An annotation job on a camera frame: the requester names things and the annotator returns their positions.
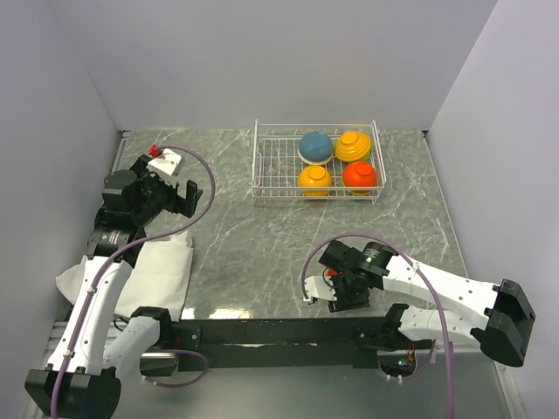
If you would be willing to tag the patterned white blue bowl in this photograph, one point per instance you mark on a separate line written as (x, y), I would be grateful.
(314, 161)

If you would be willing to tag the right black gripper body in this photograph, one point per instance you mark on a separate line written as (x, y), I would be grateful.
(349, 294)

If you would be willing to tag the aluminium rail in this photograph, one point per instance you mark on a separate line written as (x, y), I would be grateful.
(59, 328)

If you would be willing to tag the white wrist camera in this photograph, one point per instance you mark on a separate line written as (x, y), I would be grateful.
(164, 161)
(316, 287)

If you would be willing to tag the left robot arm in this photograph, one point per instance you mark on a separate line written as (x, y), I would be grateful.
(83, 378)

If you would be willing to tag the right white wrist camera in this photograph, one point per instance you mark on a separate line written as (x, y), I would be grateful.
(316, 287)

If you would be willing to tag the dark blue bowl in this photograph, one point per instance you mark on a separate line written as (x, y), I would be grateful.
(316, 145)

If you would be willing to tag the white paper towel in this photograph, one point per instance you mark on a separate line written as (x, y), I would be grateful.
(160, 277)

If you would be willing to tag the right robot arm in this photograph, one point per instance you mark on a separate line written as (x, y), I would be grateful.
(496, 318)

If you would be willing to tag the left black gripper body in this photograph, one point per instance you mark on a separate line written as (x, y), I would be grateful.
(156, 189)

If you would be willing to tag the white wire dish rack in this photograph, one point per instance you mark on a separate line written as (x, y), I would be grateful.
(276, 165)

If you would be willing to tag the large orange bowl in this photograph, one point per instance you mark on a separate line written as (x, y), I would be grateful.
(352, 146)

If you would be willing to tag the black base frame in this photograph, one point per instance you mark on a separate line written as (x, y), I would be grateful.
(312, 342)

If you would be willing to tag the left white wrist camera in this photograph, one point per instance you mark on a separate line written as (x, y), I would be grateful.
(164, 161)

